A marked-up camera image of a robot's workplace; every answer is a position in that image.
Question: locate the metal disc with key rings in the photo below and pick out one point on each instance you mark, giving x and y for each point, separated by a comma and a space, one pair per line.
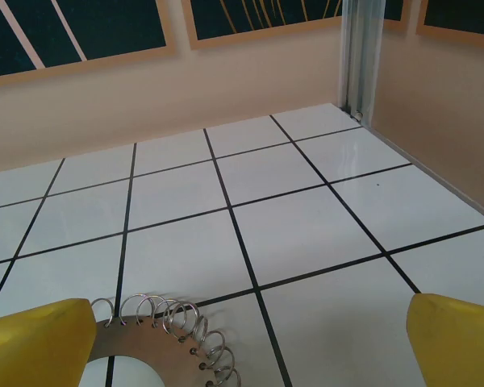
145, 342

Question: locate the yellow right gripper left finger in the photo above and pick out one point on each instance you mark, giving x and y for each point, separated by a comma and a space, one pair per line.
32, 346

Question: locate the aluminium frame post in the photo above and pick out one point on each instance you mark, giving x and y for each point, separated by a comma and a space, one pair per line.
359, 60

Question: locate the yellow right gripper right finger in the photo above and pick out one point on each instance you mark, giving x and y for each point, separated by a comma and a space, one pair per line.
460, 342

